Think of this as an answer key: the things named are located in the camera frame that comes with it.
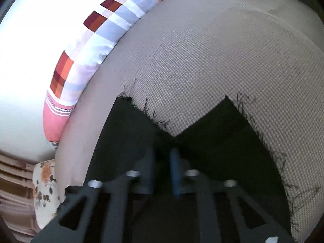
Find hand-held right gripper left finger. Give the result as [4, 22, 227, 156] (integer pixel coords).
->
[32, 148, 156, 243]

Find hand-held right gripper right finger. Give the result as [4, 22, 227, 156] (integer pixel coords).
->
[169, 147, 296, 243]

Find black pants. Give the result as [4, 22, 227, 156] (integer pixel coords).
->
[57, 95, 291, 243]

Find floral patterned cushion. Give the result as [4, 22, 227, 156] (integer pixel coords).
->
[33, 159, 62, 229]

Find brown striped cloth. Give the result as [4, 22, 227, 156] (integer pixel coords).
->
[0, 153, 41, 243]

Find plaid pillow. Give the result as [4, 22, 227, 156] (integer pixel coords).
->
[43, 0, 178, 143]

